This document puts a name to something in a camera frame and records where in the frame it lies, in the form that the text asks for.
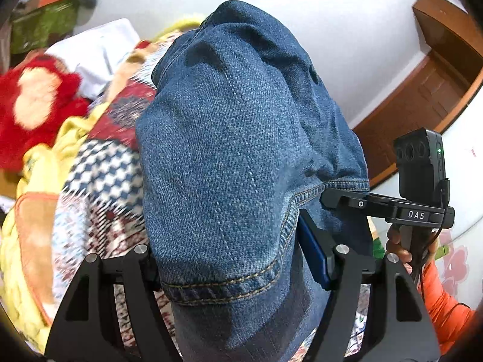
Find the red plush toy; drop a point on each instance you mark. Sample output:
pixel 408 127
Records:
pixel 37 94

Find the green box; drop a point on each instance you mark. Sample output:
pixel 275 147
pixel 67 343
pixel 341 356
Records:
pixel 41 26

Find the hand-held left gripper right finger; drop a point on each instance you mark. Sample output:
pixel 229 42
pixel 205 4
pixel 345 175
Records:
pixel 313 256

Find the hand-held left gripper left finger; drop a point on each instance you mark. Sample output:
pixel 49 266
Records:
pixel 147 267

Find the patchwork printed bedspread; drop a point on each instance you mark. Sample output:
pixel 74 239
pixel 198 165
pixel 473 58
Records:
pixel 105 181

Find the white pillow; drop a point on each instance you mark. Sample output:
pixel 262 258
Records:
pixel 94 52

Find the wooden door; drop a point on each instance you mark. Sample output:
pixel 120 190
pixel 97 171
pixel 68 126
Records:
pixel 426 94

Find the person's right forearm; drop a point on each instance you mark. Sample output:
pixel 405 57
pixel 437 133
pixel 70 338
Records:
pixel 441 309

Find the person's right hand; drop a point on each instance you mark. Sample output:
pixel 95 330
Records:
pixel 394 243

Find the yellow fleece blanket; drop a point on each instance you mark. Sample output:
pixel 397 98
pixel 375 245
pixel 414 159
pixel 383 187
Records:
pixel 34 226

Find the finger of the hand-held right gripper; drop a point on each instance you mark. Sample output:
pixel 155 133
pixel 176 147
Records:
pixel 354 203

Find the blue denim jeans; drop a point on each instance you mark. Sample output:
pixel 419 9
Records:
pixel 226 139

